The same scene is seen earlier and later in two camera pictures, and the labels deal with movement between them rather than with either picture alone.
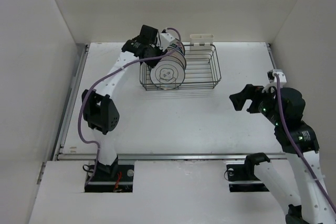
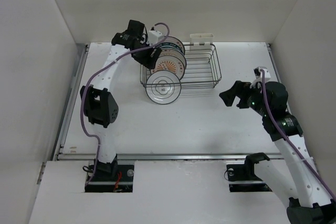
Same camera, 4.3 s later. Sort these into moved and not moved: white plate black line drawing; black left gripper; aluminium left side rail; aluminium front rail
Moved: white plate black line drawing
Not moved: aluminium front rail; aluminium left side rail; black left gripper
